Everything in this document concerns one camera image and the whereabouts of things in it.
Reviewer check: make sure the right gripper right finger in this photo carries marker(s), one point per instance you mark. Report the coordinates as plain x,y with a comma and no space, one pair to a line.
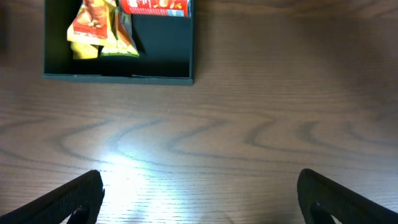
322,200

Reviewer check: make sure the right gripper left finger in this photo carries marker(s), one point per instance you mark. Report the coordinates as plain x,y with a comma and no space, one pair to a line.
78,201

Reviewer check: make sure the yellow snack packet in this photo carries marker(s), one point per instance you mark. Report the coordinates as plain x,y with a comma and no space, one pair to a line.
83,51

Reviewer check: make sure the orange cracker packet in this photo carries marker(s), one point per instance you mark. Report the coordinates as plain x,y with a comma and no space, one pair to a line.
93,23

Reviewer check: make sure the dark green box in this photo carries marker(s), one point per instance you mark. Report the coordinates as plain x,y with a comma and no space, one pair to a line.
140,42

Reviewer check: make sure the red Pringles can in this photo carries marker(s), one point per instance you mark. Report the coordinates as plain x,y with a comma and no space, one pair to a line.
171,8

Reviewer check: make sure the green snack packet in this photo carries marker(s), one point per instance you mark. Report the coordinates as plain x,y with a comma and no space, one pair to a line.
122,30

